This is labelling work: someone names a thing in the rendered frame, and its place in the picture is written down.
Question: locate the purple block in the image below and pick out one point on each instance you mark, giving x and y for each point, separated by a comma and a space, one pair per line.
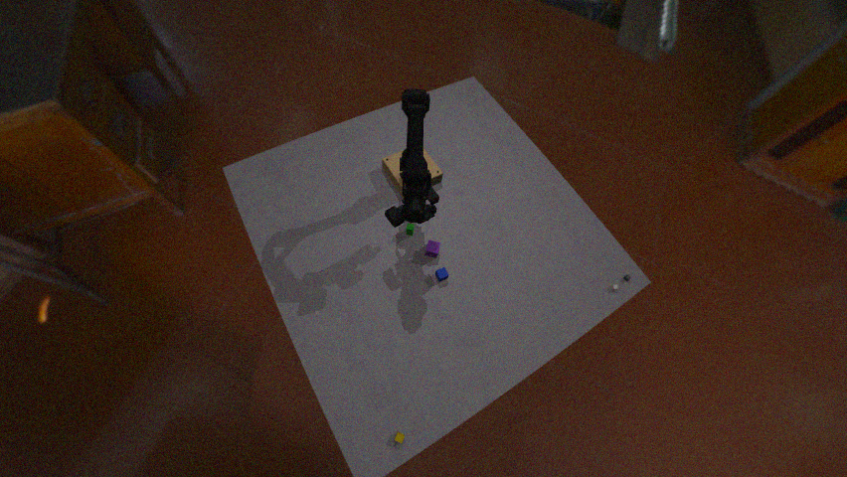
432, 248

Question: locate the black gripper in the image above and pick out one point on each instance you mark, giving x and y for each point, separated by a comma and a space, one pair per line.
397, 216

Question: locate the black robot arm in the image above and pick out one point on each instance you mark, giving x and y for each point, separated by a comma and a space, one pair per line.
415, 104

